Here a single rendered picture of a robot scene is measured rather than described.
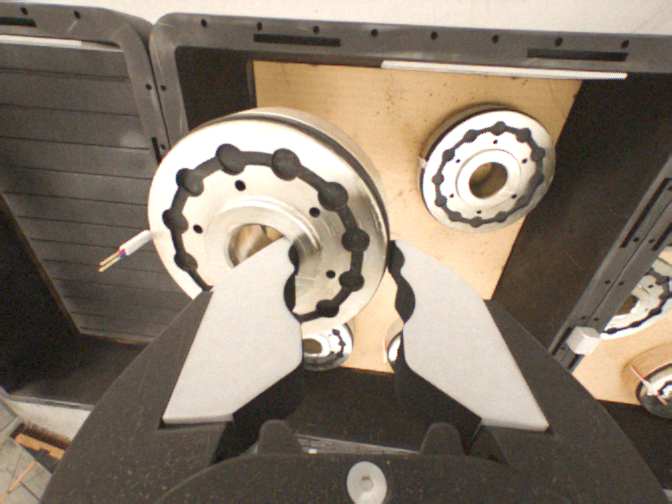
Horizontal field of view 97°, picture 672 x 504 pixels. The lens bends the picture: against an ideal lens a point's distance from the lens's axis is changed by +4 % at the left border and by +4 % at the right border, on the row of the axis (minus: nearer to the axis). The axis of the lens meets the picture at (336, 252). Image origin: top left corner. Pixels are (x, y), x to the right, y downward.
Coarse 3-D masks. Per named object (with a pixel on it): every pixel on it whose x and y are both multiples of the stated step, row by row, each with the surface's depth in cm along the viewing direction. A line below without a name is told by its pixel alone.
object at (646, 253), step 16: (656, 224) 18; (656, 240) 18; (640, 256) 19; (656, 256) 19; (624, 272) 19; (640, 272) 19; (624, 288) 20; (608, 304) 21; (592, 320) 22; (608, 320) 22
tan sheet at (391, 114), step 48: (288, 96) 25; (336, 96) 25; (384, 96) 25; (432, 96) 24; (480, 96) 24; (528, 96) 23; (384, 144) 26; (432, 240) 31; (480, 240) 30; (384, 288) 35; (480, 288) 33; (384, 336) 39
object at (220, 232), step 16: (224, 208) 11; (240, 208) 11; (256, 208) 11; (272, 208) 11; (288, 208) 11; (208, 224) 11; (224, 224) 11; (240, 224) 11; (256, 224) 11; (272, 224) 11; (288, 224) 11; (304, 224) 11; (208, 240) 12; (224, 240) 12; (304, 240) 11; (208, 256) 12; (224, 256) 12; (304, 256) 11; (320, 256) 12; (224, 272) 12; (304, 272) 12; (320, 272) 12; (304, 288) 12
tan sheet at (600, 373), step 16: (624, 336) 34; (640, 336) 34; (656, 336) 34; (592, 352) 36; (608, 352) 36; (624, 352) 36; (640, 352) 35; (576, 368) 38; (592, 368) 38; (608, 368) 37; (592, 384) 39; (608, 384) 39; (624, 400) 40
